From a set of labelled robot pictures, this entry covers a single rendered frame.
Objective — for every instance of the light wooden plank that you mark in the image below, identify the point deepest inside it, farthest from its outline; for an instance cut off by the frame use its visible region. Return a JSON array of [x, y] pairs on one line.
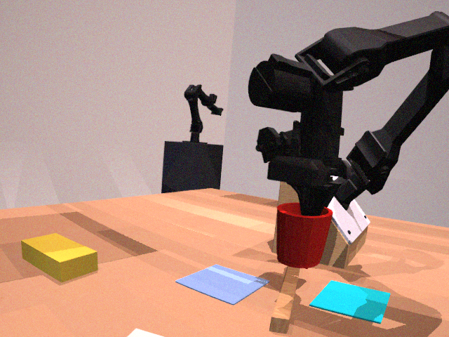
[[282, 310]]

